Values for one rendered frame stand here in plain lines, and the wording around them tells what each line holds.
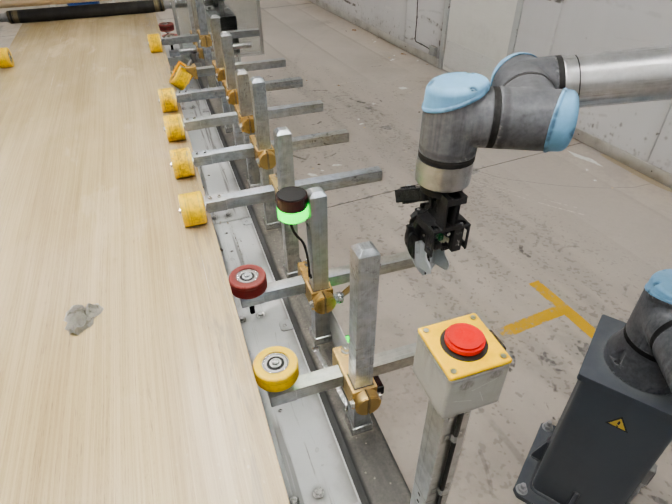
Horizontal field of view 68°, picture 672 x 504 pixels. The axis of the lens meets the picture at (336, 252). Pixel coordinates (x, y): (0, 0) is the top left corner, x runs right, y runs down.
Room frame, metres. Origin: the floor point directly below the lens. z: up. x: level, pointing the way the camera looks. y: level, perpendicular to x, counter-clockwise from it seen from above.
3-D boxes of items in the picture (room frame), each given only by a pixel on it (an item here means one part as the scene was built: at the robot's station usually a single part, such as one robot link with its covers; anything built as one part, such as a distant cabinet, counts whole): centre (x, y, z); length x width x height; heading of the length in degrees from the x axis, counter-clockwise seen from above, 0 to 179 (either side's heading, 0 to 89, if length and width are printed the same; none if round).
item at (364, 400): (0.61, -0.04, 0.82); 0.14 x 0.06 x 0.05; 19
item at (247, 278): (0.81, 0.19, 0.85); 0.08 x 0.08 x 0.11
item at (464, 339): (0.34, -0.13, 1.22); 0.04 x 0.04 x 0.02
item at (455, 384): (0.34, -0.13, 1.18); 0.07 x 0.07 x 0.08; 19
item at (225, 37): (1.77, 0.37, 0.92); 0.04 x 0.04 x 0.48; 19
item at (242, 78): (1.53, 0.28, 0.87); 0.04 x 0.04 x 0.48; 19
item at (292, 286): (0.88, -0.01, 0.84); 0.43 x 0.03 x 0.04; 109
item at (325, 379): (0.64, -0.08, 0.82); 0.44 x 0.03 x 0.04; 109
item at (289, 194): (0.81, 0.08, 1.01); 0.06 x 0.06 x 0.22; 19
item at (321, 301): (0.84, 0.05, 0.85); 0.14 x 0.06 x 0.05; 19
